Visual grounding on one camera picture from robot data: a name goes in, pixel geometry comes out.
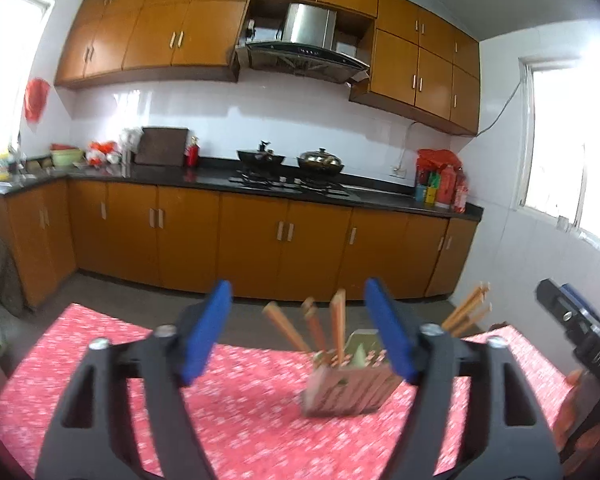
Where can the red bottle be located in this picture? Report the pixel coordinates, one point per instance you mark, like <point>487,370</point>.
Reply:
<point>192,152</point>

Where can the red plastic bag on wall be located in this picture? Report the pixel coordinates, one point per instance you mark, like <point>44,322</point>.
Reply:
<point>35,100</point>

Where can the cup on window sill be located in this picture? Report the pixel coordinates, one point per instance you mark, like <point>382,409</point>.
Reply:
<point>563,224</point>

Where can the black countertop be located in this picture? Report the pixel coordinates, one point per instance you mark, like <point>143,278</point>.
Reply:
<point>213,174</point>

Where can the red bags and bottles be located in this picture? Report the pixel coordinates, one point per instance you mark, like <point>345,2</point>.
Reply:
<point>440,180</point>

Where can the person's right hand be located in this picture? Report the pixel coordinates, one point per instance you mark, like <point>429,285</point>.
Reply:
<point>587,448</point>

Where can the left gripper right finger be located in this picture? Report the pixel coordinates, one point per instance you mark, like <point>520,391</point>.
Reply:
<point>505,433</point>

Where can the right window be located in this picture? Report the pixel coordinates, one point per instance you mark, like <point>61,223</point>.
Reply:
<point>561,168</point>

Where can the clear glass jar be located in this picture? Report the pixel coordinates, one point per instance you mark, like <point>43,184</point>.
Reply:
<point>129,142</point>

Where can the green bowl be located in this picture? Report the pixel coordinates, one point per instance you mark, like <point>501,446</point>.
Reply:
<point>66,157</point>

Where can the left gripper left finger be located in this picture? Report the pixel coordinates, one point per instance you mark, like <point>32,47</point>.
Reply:
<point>91,434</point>

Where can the yellow detergent bottle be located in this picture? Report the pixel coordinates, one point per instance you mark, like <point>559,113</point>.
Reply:
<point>4,167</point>

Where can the left window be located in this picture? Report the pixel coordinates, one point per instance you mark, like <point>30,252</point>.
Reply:
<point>22,23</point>

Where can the black wok with handle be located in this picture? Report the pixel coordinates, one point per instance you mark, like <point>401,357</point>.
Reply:
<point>262,158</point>

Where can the black lidded wok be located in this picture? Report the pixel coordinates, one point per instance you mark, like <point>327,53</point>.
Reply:
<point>320,164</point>

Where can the red white bag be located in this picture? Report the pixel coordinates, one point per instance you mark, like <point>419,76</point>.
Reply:
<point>99,154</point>

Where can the dark wooden cutting board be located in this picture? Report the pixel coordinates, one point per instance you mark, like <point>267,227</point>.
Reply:
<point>161,146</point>

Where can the wall power socket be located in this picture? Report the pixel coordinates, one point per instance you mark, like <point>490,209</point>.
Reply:
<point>398,172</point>

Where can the window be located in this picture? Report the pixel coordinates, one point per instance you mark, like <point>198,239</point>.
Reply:
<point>561,168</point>
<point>22,23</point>

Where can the beige perforated utensil holder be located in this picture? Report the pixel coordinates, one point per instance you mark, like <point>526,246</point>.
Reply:
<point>352,388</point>

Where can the steel range hood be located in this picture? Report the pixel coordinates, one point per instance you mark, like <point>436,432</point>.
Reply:
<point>306,40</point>

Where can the red floral tablecloth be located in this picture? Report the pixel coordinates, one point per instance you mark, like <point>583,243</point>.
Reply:
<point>245,409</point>

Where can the wooden lower cabinets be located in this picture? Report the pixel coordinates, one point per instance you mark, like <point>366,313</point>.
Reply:
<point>187,239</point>

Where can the gas stove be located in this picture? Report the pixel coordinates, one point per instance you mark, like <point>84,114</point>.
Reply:
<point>289,185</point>

